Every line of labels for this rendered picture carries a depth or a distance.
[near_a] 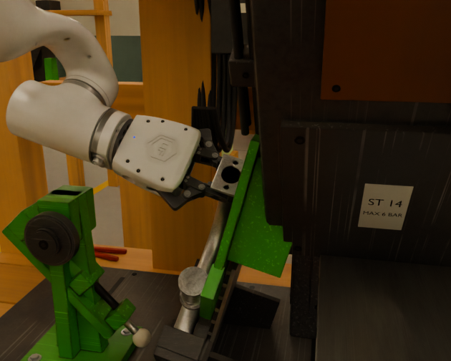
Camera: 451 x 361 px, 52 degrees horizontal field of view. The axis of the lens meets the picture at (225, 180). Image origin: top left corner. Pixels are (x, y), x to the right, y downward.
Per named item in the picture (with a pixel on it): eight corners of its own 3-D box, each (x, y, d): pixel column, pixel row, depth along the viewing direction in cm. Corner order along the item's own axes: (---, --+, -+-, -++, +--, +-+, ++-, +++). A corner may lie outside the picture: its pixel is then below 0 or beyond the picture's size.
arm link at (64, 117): (120, 131, 73) (91, 175, 67) (44, 103, 74) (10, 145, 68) (118, 92, 66) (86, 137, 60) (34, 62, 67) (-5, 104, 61)
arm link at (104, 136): (83, 149, 61) (104, 157, 60) (112, 97, 64) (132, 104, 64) (94, 176, 68) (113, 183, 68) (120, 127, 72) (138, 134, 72)
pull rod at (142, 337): (154, 341, 72) (152, 309, 70) (147, 352, 69) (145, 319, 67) (120, 336, 73) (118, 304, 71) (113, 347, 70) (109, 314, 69)
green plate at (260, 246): (267, 316, 58) (322, 161, 51) (204, 295, 58) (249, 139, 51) (277, 271, 68) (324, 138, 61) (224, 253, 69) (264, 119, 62)
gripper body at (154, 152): (97, 159, 61) (177, 188, 60) (129, 98, 65) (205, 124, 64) (106, 183, 67) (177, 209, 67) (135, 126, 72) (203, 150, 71)
